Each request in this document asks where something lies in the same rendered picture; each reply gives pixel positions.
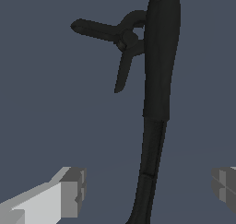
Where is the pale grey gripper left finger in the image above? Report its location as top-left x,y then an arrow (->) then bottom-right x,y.
0,166 -> 88,224

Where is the black clamp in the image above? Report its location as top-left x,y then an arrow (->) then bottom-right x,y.
70,9 -> 148,94

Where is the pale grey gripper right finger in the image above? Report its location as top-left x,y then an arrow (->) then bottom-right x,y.
211,166 -> 236,215

